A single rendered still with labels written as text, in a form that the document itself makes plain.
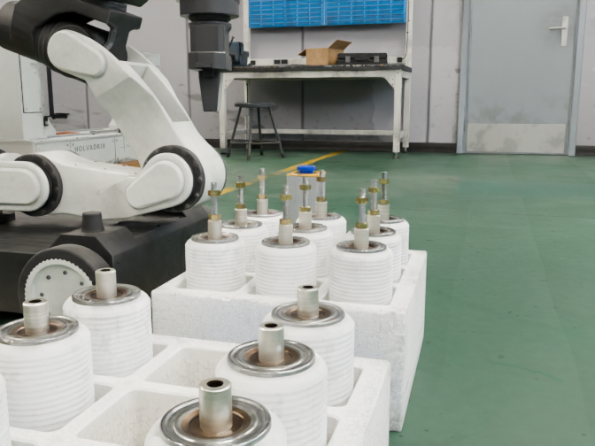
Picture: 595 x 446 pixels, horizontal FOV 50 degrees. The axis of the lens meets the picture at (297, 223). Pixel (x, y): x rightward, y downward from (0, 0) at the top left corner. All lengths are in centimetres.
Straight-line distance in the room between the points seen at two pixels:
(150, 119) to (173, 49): 542
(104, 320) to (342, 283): 37
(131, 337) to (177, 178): 64
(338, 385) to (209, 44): 54
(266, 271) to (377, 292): 17
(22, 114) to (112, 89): 223
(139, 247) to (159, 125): 26
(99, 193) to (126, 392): 84
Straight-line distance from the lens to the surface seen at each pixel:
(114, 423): 68
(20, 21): 156
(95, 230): 132
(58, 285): 129
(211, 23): 98
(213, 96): 98
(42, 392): 64
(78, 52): 144
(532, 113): 604
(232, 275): 100
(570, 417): 108
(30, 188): 152
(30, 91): 367
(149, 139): 140
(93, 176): 148
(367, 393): 66
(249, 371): 53
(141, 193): 136
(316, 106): 624
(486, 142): 604
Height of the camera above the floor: 47
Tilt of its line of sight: 11 degrees down
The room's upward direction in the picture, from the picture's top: straight up
